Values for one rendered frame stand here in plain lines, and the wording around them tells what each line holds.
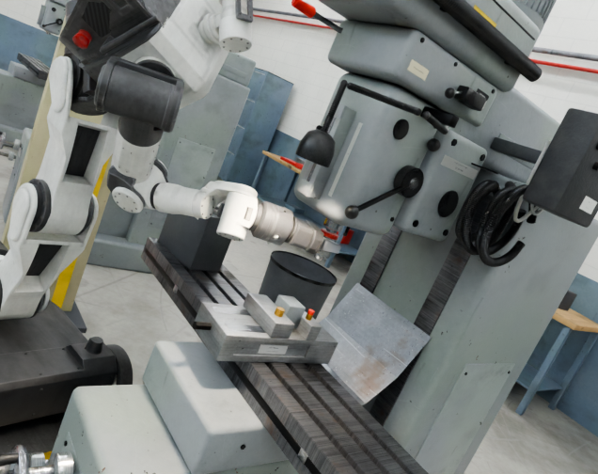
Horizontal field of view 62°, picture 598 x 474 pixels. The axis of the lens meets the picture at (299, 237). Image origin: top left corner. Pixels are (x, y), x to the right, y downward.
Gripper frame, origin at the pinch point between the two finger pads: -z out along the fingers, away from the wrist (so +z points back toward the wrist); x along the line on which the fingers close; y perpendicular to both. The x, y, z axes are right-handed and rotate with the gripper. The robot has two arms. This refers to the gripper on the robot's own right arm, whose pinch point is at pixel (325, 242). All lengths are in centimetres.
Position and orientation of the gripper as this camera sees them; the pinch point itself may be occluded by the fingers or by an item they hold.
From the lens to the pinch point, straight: 121.3
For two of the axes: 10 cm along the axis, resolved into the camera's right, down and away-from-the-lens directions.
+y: -3.9, 9.0, 2.1
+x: -2.4, -3.2, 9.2
